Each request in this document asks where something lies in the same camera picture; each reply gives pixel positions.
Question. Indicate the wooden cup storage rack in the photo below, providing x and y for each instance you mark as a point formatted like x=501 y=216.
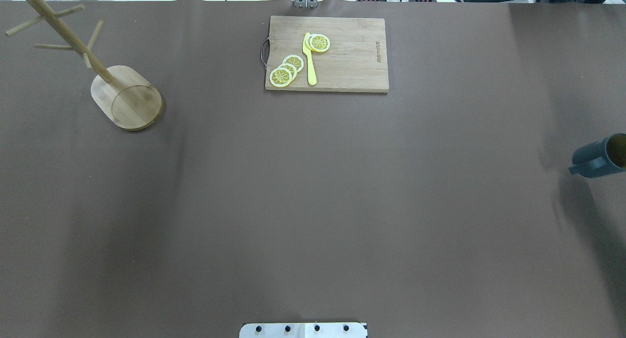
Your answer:
x=127 y=99

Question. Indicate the dark teal mug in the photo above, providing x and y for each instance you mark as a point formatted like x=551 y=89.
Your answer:
x=601 y=158

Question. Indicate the wooden cutting board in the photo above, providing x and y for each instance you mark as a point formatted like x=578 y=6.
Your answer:
x=355 y=62

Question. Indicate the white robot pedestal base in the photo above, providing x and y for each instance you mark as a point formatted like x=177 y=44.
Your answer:
x=305 y=330

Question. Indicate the yellow plastic knife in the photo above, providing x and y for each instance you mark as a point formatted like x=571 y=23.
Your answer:
x=311 y=74

